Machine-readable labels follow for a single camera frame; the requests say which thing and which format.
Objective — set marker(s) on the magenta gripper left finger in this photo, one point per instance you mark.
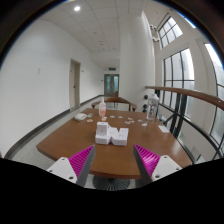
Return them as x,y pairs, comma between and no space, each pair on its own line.
75,168

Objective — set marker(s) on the wooden handrail with railing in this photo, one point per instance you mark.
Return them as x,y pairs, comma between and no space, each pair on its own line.
196,120

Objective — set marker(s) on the pink-liquid spray bottle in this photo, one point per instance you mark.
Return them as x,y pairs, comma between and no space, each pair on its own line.
102,107

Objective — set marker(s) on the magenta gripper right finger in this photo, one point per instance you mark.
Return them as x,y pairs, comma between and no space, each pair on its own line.
153,167

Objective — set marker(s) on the round wooden table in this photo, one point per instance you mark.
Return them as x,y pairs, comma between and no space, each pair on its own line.
113,161

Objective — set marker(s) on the clear plastic water bottle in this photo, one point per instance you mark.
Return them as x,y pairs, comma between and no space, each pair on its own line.
153,101

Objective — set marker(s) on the white charger plug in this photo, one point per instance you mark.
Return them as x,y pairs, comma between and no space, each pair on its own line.
102,128

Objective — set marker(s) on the wooden chair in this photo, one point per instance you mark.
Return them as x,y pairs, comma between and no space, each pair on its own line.
114,100

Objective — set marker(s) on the green double door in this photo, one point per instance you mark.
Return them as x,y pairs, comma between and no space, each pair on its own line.
111,84

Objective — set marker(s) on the white paper card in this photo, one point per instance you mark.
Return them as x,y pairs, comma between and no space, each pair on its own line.
163,129

